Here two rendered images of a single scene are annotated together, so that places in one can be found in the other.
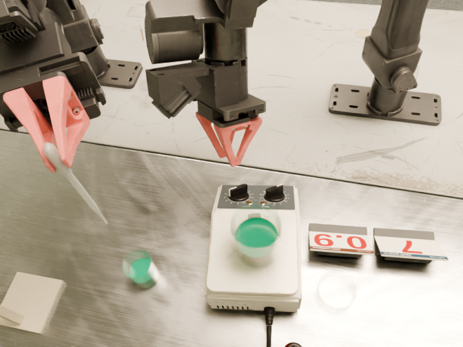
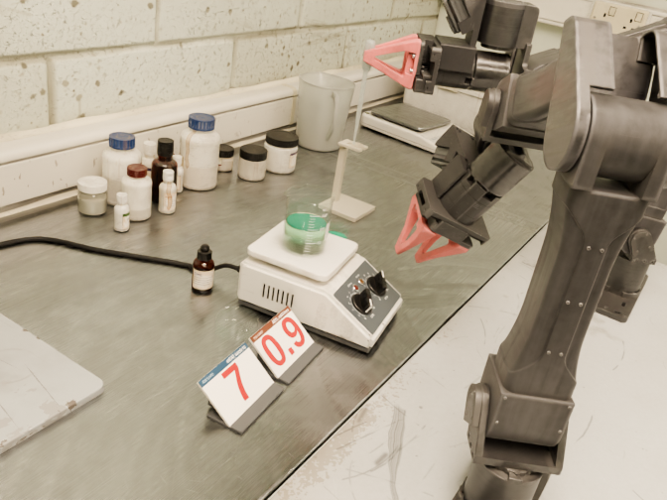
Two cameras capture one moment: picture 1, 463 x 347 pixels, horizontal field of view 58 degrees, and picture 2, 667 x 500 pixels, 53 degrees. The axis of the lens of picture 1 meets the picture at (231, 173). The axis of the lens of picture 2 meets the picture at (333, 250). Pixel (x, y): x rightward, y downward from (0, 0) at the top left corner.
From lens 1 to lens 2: 0.89 m
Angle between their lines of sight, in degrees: 71
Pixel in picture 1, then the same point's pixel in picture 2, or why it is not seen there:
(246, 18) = (484, 127)
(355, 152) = (406, 432)
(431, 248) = (221, 396)
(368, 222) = (294, 391)
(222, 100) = (438, 180)
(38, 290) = (352, 209)
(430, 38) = not seen: outside the picture
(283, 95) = not seen: hidden behind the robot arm
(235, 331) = not seen: hidden behind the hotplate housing
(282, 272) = (270, 248)
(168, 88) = (446, 138)
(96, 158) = (480, 262)
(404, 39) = (510, 342)
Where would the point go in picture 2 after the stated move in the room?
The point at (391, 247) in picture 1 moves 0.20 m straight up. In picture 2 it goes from (248, 364) to (267, 206)
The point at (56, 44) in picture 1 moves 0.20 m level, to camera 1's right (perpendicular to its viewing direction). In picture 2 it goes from (451, 44) to (441, 71)
